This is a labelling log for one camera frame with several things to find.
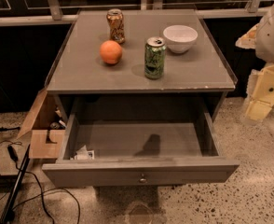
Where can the grey open top drawer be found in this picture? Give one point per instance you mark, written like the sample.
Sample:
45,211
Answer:
168,138

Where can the orange fruit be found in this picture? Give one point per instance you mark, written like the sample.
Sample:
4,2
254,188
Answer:
110,52

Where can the white ceramic bowl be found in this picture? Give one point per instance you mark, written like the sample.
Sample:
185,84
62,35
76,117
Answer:
180,38

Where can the green soda can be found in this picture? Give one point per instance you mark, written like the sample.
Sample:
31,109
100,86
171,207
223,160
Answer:
154,57

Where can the black flat bar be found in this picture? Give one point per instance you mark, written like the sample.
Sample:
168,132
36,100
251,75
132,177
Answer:
8,213

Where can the grey cabinet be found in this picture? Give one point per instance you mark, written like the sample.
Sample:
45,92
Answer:
80,69

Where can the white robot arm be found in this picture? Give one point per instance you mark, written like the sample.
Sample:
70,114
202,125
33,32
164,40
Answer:
260,38

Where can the white paper scrap in drawer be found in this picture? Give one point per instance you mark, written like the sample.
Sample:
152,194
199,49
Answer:
84,153

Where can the gold soda can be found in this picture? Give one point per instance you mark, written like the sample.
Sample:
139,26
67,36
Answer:
115,21

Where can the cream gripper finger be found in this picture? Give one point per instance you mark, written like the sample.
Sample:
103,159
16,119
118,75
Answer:
260,93

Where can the black plug connector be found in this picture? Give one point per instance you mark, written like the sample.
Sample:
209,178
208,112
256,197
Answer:
12,153

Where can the round metal drawer knob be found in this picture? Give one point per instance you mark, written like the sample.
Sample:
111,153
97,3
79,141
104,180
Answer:
143,179

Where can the open cardboard box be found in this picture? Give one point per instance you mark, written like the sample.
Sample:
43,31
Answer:
42,123

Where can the metal window railing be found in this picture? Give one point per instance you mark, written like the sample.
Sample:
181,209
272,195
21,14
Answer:
50,13

